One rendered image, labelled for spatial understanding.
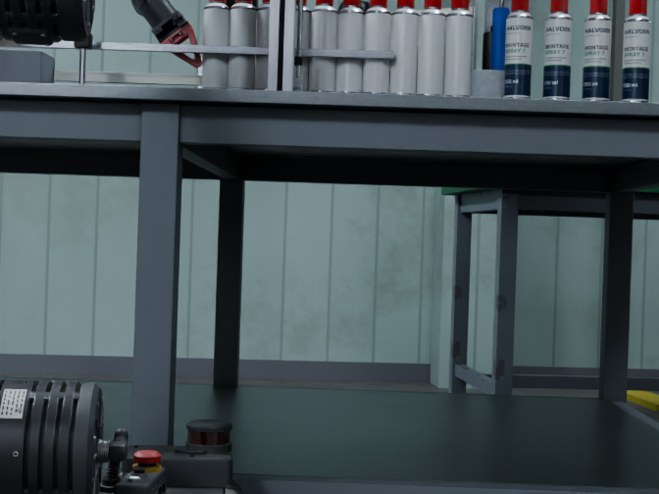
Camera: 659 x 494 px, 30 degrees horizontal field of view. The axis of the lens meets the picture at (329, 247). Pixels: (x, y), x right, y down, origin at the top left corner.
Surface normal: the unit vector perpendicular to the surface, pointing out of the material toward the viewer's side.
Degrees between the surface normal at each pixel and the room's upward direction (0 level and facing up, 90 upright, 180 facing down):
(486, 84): 90
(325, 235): 90
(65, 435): 68
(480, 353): 90
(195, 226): 90
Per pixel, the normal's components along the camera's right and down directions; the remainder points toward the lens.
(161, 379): -0.01, 0.00
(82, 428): 0.11, -0.45
